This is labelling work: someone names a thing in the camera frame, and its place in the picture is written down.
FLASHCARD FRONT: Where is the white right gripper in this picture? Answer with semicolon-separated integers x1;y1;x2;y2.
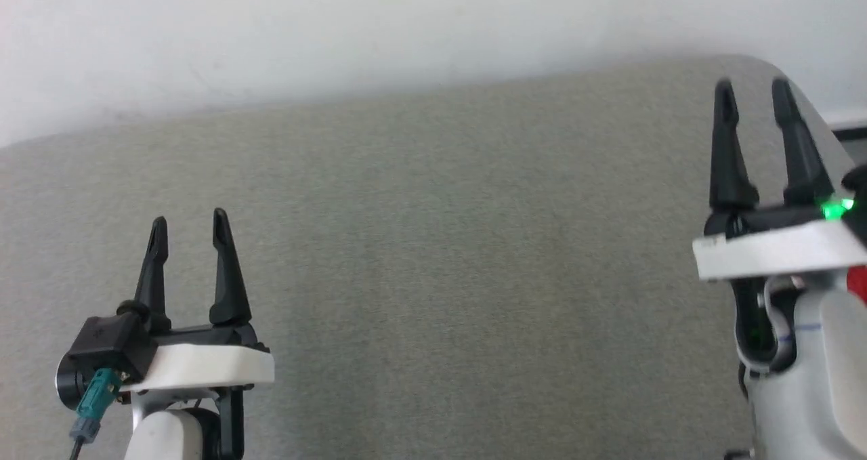
692;78;867;283

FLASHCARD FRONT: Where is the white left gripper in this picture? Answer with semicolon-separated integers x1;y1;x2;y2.
121;207;276;394

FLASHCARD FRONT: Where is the red garment with white trim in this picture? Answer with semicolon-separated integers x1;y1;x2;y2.
846;265;867;306

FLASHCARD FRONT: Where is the white baseboard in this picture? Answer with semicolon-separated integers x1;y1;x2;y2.
818;110;867;133

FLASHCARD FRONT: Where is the grey fabric sofa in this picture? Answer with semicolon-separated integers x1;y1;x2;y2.
0;54;858;460

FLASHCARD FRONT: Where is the left teal plug cable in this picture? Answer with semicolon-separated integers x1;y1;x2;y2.
68;368;124;460

